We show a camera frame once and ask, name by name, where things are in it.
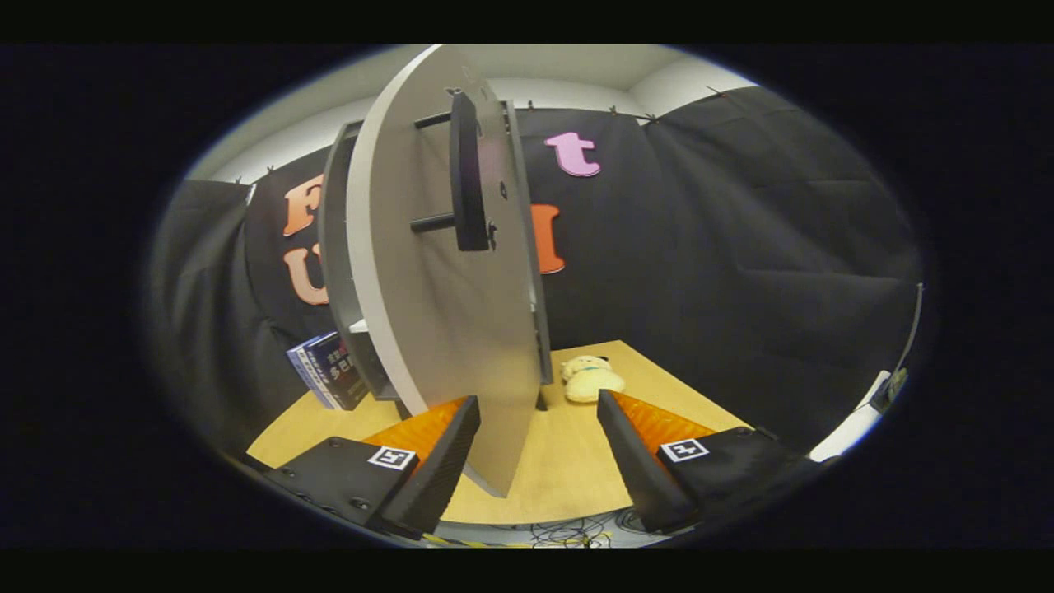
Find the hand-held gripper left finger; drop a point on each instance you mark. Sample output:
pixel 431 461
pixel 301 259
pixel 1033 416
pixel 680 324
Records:
pixel 440 469

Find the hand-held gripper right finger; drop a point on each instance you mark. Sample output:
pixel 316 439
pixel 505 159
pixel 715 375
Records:
pixel 638 469

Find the light grey cabinet door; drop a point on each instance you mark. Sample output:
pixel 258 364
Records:
pixel 445 329

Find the yellow plush toy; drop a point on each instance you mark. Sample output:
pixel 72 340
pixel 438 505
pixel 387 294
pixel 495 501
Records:
pixel 591 383

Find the dark navy book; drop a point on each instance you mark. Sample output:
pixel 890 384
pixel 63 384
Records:
pixel 342 375

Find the white cabinet shelf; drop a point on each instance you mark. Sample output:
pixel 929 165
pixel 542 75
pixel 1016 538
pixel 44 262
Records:
pixel 358 326

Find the blue book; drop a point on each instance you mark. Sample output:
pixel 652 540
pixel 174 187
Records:
pixel 305 368
pixel 294 362

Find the white panel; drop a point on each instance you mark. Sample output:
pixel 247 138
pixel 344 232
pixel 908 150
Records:
pixel 848 428

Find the black backdrop cloth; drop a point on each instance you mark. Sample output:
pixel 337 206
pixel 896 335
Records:
pixel 741 247

